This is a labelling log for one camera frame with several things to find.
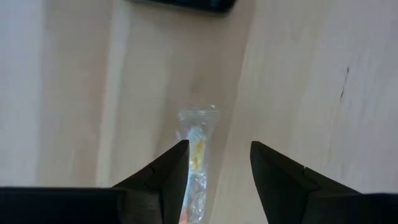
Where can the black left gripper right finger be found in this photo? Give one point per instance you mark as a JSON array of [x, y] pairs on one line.
[[286, 193]]

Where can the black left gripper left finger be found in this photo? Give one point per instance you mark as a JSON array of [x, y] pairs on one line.
[[161, 193]]

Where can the orange toothbrush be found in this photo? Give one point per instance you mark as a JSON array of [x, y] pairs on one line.
[[197, 149]]

